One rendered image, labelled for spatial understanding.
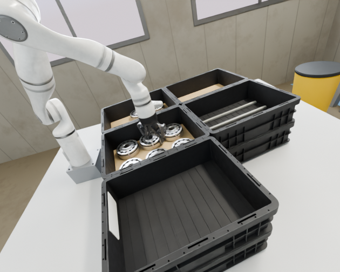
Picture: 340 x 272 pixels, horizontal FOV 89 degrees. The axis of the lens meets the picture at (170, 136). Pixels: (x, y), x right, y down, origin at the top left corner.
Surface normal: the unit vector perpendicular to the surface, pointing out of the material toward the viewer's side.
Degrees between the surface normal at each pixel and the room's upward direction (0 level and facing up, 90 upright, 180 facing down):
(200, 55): 90
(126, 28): 90
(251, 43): 90
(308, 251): 0
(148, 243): 0
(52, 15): 90
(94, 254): 0
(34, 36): 123
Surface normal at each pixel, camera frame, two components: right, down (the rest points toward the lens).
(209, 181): -0.22, -0.78
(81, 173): 0.16, 0.56
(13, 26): 0.28, 0.85
